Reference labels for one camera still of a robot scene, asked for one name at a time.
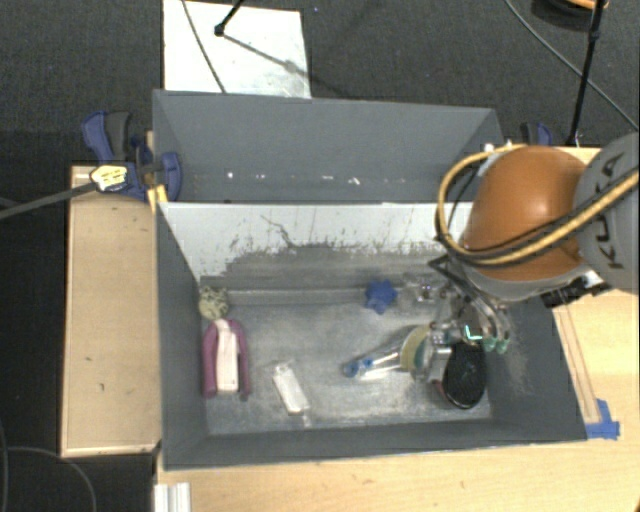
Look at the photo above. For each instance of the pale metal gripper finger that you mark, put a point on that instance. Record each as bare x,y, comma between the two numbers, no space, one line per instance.
439,364
387,346

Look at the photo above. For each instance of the pale yellow tape roll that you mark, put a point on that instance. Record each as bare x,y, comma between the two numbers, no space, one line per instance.
414,350

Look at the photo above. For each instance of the black oval case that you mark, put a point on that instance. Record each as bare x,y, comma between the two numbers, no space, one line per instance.
465,375

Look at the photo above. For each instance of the small blue plastic piece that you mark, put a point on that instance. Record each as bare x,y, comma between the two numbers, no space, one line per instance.
354,369

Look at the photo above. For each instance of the blue star-shaped toy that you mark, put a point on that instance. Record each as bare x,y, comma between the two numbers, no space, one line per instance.
380,295

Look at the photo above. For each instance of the clear glass thing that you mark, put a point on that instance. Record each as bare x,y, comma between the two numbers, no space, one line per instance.
422,289

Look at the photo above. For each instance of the grey metal bin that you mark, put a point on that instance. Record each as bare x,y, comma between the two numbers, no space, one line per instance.
310,350

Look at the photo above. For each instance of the white flat plastic piece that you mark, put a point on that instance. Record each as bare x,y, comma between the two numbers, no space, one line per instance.
291,389

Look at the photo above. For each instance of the toy figure in purple coat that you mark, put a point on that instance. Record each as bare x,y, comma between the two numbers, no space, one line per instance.
225,355

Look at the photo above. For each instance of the pale wood board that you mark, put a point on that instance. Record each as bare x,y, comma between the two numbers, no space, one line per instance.
110,320

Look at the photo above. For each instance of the black cylinder on white bracket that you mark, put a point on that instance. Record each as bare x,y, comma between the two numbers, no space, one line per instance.
565,295

